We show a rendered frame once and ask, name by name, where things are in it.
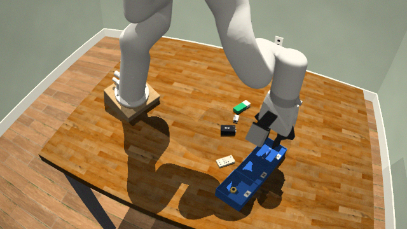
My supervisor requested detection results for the blue three-compartment bin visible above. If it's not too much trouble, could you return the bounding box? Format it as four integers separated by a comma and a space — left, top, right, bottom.
215, 138, 287, 211

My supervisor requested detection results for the white domino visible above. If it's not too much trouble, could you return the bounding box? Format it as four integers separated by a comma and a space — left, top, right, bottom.
216, 155, 235, 168

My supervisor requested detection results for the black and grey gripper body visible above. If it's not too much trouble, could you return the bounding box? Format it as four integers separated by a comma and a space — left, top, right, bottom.
258, 90, 299, 137

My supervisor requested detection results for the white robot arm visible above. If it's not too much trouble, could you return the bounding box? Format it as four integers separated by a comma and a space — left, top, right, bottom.
112, 0, 308, 147

